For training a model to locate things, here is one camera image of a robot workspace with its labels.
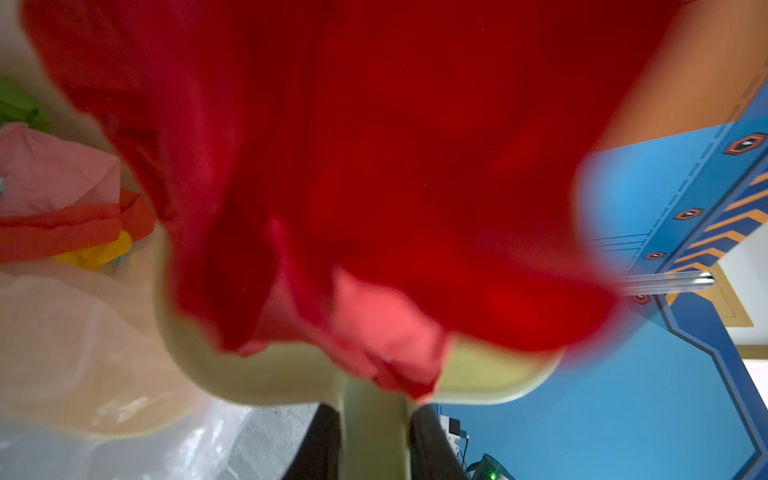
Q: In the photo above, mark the large pink paper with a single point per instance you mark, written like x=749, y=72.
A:
x=41, y=173

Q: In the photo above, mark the green dustpan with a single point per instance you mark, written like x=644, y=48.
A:
x=374, y=423

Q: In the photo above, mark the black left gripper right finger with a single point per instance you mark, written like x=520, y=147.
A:
x=431, y=456

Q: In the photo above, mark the green paper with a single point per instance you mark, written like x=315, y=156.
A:
x=17, y=106

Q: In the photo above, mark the large red paper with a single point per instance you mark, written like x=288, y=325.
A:
x=371, y=177

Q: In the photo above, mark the aluminium corner post right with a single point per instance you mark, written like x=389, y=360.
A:
x=664, y=283

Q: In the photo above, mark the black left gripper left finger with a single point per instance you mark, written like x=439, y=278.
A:
x=318, y=455

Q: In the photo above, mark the clear plastic bin liner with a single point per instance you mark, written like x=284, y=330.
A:
x=87, y=389

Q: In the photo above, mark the yellow paper ball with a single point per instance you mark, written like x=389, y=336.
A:
x=94, y=258

